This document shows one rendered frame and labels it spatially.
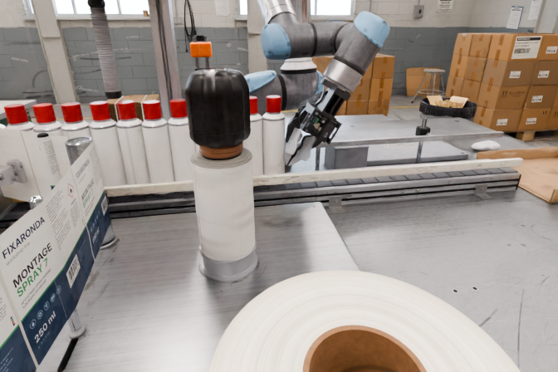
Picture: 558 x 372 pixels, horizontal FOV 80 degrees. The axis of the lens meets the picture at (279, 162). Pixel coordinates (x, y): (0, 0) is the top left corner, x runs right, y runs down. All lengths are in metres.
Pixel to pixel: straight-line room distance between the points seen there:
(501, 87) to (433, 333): 4.00
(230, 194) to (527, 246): 0.60
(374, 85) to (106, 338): 3.95
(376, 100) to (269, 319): 4.06
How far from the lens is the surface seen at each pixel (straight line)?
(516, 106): 4.43
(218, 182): 0.44
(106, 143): 0.77
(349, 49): 0.73
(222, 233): 0.48
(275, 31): 0.76
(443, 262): 0.70
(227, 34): 6.05
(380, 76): 4.24
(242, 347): 0.26
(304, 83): 1.06
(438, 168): 0.90
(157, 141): 0.74
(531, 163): 1.29
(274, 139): 0.75
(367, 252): 0.68
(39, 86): 6.86
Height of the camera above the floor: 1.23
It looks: 22 degrees down
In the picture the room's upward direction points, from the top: straight up
